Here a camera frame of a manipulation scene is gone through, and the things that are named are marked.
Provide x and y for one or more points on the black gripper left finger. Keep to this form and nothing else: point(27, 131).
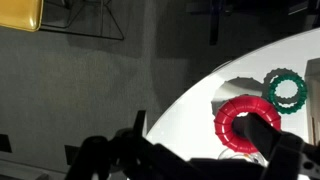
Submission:
point(140, 133)

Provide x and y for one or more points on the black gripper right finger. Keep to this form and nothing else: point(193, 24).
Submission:
point(263, 135)

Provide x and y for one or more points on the wooden slatted tray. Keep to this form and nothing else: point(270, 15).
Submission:
point(313, 100)

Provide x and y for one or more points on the yellow chair seat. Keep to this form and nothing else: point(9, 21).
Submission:
point(20, 13)

